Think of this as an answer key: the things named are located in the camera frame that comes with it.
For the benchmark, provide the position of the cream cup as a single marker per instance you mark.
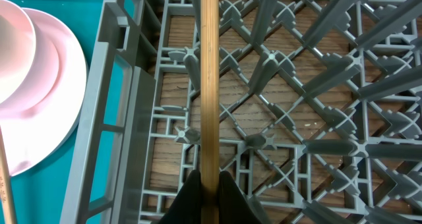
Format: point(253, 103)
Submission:
point(18, 45)

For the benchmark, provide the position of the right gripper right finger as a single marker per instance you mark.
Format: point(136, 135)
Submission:
point(233, 208)

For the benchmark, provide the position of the grey dishwasher rack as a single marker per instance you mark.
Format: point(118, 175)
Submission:
point(319, 110)

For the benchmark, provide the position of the pink plate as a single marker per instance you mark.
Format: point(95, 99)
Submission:
point(39, 131)

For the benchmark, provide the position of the pink bowl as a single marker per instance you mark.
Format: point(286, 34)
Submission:
point(38, 82)

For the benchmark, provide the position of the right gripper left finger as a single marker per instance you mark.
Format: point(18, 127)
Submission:
point(186, 207)

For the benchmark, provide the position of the wooden chopstick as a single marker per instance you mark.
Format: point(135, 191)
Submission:
point(209, 109)
point(7, 201)

